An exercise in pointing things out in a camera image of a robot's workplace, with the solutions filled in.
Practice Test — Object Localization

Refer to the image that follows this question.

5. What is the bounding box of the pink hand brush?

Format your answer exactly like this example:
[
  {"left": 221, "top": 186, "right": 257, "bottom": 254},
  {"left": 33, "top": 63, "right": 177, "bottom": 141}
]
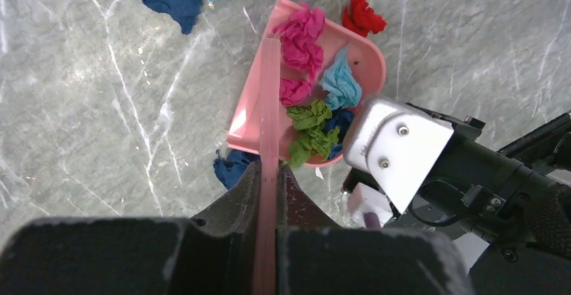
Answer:
[{"left": 252, "top": 38, "right": 281, "bottom": 294}]

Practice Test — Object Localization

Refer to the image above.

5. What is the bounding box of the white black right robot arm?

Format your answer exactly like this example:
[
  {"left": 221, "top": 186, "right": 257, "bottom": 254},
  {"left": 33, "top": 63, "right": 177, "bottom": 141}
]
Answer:
[{"left": 343, "top": 101, "right": 570, "bottom": 294}]

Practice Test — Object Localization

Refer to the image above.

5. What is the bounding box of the small magenta paper scrap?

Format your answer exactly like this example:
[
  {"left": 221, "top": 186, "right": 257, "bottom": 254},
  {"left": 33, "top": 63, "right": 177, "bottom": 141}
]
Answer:
[{"left": 279, "top": 78, "right": 312, "bottom": 107}]

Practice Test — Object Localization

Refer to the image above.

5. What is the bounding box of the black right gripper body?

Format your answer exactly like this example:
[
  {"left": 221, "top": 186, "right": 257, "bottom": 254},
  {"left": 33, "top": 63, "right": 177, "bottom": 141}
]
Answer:
[{"left": 345, "top": 103, "right": 527, "bottom": 231}]

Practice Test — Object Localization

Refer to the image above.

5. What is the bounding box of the red paper scrap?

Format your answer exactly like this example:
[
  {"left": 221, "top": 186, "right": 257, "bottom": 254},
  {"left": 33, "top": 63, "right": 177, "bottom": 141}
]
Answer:
[{"left": 341, "top": 0, "right": 387, "bottom": 37}]

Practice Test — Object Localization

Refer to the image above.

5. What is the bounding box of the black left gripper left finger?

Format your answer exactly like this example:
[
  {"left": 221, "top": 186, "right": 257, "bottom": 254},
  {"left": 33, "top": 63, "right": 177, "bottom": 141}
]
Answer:
[{"left": 1, "top": 162, "right": 261, "bottom": 294}]

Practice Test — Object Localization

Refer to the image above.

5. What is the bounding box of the green paper scrap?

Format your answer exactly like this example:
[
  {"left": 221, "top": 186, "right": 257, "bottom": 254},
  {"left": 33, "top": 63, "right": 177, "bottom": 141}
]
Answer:
[{"left": 286, "top": 100, "right": 340, "bottom": 168}]

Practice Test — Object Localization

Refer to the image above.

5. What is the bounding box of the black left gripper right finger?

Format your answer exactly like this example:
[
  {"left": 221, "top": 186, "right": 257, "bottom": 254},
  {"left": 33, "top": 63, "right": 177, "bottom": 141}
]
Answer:
[{"left": 275, "top": 166, "right": 473, "bottom": 294}]

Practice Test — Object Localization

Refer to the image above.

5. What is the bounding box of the magenta scrap by brush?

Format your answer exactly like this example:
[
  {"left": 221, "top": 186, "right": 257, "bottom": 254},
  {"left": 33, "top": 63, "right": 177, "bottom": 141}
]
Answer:
[{"left": 272, "top": 2, "right": 325, "bottom": 83}]

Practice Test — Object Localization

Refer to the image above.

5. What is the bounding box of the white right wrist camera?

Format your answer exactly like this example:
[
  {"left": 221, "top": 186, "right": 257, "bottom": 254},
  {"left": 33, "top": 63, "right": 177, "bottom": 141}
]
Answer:
[{"left": 343, "top": 95, "right": 454, "bottom": 213}]

